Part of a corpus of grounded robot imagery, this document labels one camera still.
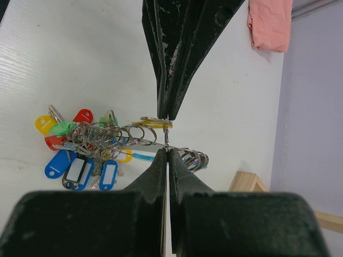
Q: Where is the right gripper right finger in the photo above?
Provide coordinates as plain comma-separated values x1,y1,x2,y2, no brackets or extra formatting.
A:
168,149,330,256

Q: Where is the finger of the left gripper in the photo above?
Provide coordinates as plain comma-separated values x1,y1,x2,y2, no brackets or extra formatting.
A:
141,1,188,119
168,1,244,120

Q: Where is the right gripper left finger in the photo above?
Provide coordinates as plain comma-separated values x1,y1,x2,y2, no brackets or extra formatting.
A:
1,149,167,256

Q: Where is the metal key organizer with keys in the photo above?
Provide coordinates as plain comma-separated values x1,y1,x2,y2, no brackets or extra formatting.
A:
34,104,210,191

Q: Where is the key with yellow tag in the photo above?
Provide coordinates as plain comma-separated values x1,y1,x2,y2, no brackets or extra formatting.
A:
132,116,173,129

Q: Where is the wooden clothes rack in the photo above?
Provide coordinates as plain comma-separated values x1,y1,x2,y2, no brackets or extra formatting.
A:
227,171,343,234

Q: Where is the pink folded cloth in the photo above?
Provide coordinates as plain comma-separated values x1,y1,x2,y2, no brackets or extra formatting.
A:
247,0,293,53

